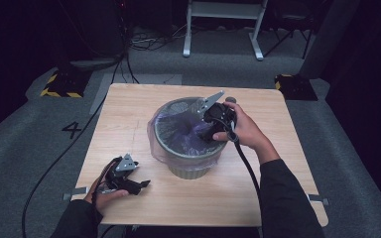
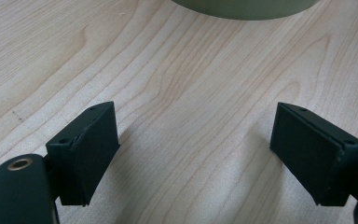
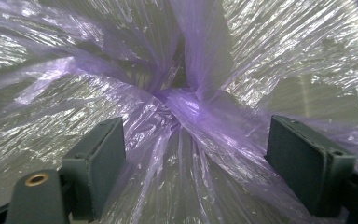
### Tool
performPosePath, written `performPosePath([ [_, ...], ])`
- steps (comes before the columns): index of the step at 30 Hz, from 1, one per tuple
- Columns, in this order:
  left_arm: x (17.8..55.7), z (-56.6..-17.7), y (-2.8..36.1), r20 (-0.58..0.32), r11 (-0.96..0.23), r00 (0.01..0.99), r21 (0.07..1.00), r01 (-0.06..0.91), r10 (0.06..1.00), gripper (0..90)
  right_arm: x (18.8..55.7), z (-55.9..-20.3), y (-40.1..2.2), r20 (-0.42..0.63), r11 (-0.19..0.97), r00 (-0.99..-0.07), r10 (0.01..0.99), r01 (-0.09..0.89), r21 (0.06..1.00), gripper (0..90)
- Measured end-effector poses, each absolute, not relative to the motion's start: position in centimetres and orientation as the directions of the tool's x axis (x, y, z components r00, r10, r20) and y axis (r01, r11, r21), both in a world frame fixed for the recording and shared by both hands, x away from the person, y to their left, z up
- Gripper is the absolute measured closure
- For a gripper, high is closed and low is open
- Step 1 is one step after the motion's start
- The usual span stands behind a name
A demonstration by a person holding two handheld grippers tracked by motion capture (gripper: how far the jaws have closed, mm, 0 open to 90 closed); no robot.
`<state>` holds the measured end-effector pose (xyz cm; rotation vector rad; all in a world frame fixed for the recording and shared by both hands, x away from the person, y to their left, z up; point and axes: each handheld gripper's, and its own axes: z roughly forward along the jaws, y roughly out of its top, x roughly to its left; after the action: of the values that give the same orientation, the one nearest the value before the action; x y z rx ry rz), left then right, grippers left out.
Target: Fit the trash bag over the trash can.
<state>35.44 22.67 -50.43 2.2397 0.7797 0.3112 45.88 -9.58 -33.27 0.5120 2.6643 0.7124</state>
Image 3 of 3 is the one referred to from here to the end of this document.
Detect purple plastic bag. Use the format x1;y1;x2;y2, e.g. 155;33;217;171
0;0;358;224

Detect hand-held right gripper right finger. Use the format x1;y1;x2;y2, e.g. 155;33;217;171
264;114;358;218

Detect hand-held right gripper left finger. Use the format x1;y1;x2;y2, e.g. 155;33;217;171
60;116;127;222

